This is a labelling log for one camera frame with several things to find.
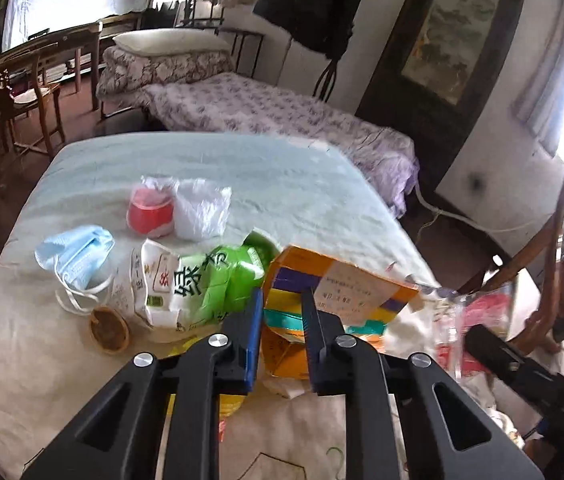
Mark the grey window curtain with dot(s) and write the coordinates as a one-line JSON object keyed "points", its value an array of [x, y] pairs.
{"points": [[554, 85]]}

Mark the white seat cushion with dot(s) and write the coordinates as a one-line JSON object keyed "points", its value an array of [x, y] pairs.
{"points": [[31, 95]]}

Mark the curved wooden chair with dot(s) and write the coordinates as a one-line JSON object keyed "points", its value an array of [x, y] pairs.
{"points": [[547, 260]]}

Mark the white pillow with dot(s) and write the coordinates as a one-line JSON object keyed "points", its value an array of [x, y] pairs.
{"points": [[171, 41]]}

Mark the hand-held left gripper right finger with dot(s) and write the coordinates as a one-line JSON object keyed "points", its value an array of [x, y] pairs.
{"points": [[314, 345]]}

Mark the black coat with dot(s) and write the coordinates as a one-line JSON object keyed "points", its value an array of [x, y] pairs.
{"points": [[307, 0]]}

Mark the wooden table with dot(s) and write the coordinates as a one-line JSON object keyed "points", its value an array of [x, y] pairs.
{"points": [[69, 40]]}

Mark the brown round lid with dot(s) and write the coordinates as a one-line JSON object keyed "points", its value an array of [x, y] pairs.
{"points": [[109, 331]]}

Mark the white crumpled tissue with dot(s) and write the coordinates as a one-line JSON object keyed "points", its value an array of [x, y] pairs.
{"points": [[287, 387]]}

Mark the colourful striped carton box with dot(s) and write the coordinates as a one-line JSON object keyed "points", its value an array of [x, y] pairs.
{"points": [[357, 290]]}

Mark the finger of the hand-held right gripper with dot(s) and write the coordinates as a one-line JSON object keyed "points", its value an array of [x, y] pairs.
{"points": [[497, 357]]}

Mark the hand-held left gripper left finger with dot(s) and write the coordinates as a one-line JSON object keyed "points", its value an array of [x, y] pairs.
{"points": [[251, 345]]}

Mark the blue face mask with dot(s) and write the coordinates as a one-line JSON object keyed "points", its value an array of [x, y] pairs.
{"points": [[74, 252]]}

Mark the black metal bed headboard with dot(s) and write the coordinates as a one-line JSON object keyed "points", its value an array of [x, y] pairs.
{"points": [[249, 50]]}

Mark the dark framed painting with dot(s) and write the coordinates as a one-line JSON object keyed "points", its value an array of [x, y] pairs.
{"points": [[452, 45]]}

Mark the white crumpled plastic bag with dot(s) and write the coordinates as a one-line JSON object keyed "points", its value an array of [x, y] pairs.
{"points": [[201, 210]]}

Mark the clear plastic bag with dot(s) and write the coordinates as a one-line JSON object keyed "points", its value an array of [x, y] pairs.
{"points": [[477, 315]]}

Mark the floral bed sheet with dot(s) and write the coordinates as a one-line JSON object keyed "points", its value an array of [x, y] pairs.
{"points": [[282, 110]]}

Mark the black metal coat rack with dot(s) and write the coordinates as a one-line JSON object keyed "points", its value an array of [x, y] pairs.
{"points": [[329, 77]]}

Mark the green and white snack bag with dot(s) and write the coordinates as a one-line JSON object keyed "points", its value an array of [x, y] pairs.
{"points": [[196, 285]]}

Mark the folded floral quilt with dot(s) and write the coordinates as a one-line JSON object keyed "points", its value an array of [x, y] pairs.
{"points": [[161, 67]]}

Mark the black metal stand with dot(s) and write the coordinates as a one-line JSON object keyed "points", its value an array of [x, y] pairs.
{"points": [[196, 0]]}

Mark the yellow wrapper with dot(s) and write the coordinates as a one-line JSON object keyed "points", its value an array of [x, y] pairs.
{"points": [[232, 405]]}

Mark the carved wooden chair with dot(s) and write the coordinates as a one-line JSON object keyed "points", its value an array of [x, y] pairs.
{"points": [[36, 105]]}

